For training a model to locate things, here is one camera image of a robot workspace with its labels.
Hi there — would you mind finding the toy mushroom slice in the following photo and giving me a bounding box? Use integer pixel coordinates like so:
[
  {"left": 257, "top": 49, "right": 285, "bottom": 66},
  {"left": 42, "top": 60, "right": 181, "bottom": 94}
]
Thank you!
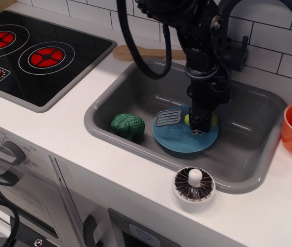
[{"left": 171, "top": 167, "right": 216, "bottom": 213}]

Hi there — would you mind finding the wooden spoon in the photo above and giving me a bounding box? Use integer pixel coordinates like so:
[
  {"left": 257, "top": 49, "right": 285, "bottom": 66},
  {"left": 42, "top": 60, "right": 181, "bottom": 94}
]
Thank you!
[{"left": 112, "top": 45, "right": 186, "bottom": 61}]

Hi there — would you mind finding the green toy broccoli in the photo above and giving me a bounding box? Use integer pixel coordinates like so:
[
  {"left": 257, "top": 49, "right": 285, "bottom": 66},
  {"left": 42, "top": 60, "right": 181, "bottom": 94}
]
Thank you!
[{"left": 111, "top": 113, "right": 145, "bottom": 141}]

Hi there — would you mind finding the black faucet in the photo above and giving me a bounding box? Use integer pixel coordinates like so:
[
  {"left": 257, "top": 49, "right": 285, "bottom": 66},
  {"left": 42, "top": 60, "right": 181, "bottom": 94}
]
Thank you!
[{"left": 219, "top": 1, "right": 292, "bottom": 77}]

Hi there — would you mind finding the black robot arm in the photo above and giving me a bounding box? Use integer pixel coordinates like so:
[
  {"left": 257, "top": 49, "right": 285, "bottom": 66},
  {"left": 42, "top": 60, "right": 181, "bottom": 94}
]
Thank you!
[{"left": 137, "top": 1, "right": 231, "bottom": 135}]

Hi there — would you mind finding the blue plate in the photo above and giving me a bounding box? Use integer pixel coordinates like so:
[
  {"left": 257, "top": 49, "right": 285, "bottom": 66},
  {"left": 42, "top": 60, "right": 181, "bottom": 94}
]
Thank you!
[{"left": 152, "top": 113, "right": 219, "bottom": 157}]

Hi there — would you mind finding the black toy stove top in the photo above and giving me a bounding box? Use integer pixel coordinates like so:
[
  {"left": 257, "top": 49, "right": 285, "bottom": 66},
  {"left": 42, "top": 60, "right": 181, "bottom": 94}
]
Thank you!
[{"left": 0, "top": 11, "right": 116, "bottom": 113}]

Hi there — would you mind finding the grey sink basin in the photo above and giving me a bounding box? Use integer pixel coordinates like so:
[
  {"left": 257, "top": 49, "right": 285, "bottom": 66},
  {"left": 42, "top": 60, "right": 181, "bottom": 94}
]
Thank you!
[{"left": 84, "top": 64, "right": 286, "bottom": 194}]

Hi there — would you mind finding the green handled grey spatula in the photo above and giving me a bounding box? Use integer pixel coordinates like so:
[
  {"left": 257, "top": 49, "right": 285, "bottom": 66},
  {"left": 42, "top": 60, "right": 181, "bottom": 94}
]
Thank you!
[{"left": 155, "top": 108, "right": 219, "bottom": 129}]

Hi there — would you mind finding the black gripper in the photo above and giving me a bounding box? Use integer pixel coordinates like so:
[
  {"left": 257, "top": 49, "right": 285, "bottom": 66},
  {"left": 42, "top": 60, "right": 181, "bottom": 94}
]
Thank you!
[{"left": 185, "top": 64, "right": 231, "bottom": 135}]

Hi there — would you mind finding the toy oven door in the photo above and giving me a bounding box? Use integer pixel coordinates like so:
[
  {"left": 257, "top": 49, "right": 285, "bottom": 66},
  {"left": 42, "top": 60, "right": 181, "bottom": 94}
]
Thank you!
[{"left": 0, "top": 128, "right": 82, "bottom": 246}]

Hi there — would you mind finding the grey cabinet handle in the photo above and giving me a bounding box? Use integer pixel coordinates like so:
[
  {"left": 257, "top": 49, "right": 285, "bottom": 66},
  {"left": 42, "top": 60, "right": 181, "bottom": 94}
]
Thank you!
[{"left": 83, "top": 215, "right": 104, "bottom": 247}]

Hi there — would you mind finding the grey oven knob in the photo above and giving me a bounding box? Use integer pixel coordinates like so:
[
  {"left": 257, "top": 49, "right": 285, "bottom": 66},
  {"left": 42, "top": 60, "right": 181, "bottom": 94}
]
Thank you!
[{"left": 0, "top": 141, "right": 26, "bottom": 166}]

